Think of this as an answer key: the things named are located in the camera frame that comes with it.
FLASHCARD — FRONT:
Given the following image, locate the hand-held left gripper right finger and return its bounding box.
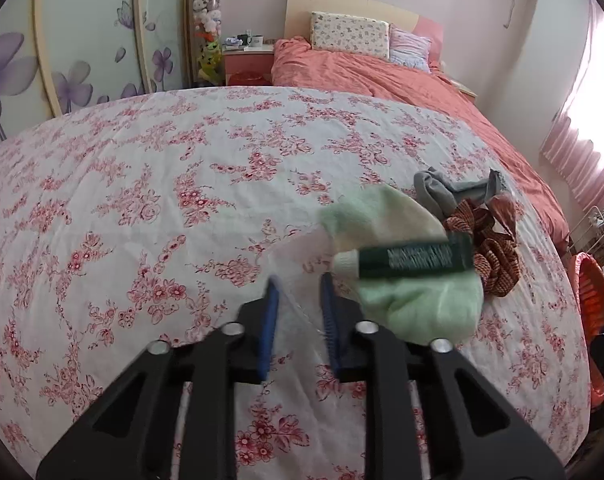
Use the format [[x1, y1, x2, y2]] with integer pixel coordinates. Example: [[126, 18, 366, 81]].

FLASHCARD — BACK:
[[319, 272, 568, 480]]

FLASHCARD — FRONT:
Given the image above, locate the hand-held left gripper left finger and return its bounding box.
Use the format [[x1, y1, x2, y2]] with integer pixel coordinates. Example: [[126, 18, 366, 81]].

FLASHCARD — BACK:
[[36, 275, 283, 480]]

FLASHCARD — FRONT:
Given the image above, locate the clear plastic wrapper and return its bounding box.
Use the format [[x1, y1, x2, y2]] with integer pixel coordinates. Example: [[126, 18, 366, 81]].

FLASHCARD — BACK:
[[261, 230, 343, 332]]

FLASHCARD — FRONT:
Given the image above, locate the orange plastic laundry basket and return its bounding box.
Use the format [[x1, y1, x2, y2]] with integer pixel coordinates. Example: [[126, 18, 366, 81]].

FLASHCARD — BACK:
[[569, 252, 604, 409]]

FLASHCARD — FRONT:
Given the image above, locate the light green sock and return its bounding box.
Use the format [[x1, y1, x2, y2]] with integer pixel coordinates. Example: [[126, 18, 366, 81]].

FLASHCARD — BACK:
[[320, 183, 485, 347]]

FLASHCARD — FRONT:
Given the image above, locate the dark green tube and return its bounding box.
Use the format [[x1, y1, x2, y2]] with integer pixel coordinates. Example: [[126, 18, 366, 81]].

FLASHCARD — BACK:
[[332, 234, 476, 280]]

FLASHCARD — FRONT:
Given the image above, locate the orange patterned scrunchie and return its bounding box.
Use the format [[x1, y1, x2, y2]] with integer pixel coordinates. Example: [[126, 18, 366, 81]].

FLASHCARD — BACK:
[[444, 195, 522, 301]]

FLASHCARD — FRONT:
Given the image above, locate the grey cloth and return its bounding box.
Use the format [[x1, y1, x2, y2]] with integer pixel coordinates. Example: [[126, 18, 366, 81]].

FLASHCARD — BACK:
[[413, 167, 508, 221]]

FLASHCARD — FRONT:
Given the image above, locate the red floral tablecloth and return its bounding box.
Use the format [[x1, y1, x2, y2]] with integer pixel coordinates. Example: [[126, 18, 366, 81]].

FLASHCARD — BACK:
[[0, 85, 596, 480]]

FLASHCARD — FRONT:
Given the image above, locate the pink curtain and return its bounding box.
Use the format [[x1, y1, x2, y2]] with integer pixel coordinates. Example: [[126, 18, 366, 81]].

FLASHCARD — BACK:
[[539, 0, 604, 212]]

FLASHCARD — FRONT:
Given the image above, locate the bed with orange duvet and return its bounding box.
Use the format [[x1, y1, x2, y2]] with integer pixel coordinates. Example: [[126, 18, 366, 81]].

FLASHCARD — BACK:
[[272, 35, 571, 257]]

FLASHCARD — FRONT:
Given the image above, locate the pink nightstand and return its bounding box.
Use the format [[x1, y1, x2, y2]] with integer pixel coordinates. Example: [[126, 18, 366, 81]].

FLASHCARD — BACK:
[[223, 42, 275, 86]]

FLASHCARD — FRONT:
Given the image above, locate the pink striped pillow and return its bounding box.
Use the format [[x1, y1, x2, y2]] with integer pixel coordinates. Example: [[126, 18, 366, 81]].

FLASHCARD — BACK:
[[389, 27, 433, 71]]

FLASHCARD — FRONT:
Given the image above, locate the floral pillow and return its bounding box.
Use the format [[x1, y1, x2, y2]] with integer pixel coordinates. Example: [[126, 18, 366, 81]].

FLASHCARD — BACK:
[[310, 11, 392, 60]]

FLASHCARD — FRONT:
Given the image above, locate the plush toy display tube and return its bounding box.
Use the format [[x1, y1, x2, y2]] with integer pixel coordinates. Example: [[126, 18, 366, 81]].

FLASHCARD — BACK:
[[192, 0, 225, 86]]

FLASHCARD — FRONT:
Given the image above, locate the beige and pink headboard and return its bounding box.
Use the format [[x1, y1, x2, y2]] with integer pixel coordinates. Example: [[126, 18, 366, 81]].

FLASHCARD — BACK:
[[286, 0, 445, 62]]

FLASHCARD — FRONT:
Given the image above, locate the wardrobe with purple flowers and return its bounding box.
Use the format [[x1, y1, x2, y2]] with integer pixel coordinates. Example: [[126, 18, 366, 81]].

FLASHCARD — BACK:
[[0, 0, 191, 167]]

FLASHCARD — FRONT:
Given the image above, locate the air conditioner pipe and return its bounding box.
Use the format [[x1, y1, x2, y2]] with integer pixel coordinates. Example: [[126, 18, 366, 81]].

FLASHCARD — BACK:
[[504, 0, 541, 31]]

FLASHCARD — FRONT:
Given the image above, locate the white wire cart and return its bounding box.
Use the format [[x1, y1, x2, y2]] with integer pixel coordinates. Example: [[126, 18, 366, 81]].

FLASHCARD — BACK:
[[567, 205, 604, 267]]

